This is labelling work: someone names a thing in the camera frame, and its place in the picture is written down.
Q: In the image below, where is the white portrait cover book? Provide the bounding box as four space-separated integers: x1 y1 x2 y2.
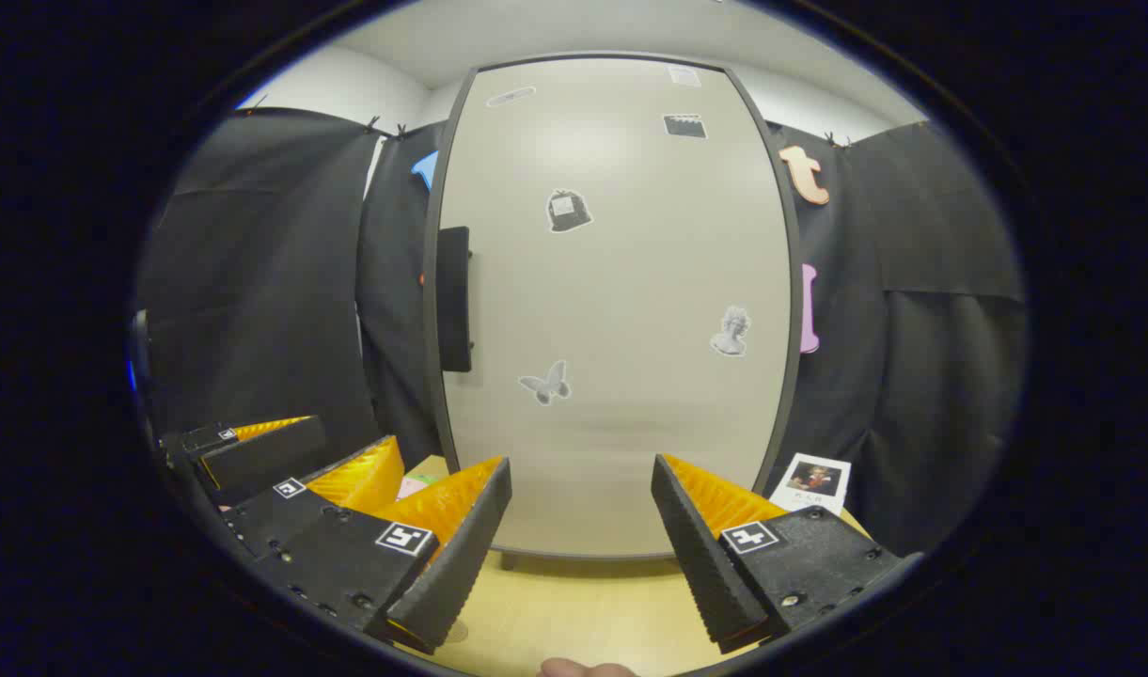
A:
769 453 853 516

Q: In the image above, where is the black backdrop cloth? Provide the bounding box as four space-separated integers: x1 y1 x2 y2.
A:
136 105 1028 558

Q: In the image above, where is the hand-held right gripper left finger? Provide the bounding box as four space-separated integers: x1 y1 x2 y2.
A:
252 457 514 655

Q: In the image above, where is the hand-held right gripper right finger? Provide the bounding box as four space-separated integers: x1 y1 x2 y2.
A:
651 454 904 655

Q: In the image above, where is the grey cabinet door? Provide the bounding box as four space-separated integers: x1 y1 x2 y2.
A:
439 58 793 558

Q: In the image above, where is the black door handle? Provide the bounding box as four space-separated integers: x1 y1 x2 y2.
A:
436 226 474 374

